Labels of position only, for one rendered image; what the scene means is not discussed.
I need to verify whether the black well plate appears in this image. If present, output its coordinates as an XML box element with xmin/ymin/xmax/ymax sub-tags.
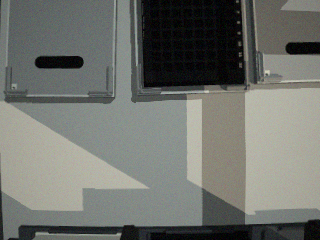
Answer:
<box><xmin>141</xmin><ymin>0</ymin><xmax>245</xmax><ymax>87</ymax></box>

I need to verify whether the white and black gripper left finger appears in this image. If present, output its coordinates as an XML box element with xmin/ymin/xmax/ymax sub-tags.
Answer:
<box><xmin>120</xmin><ymin>225</ymin><xmax>139</xmax><ymax>240</ymax></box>

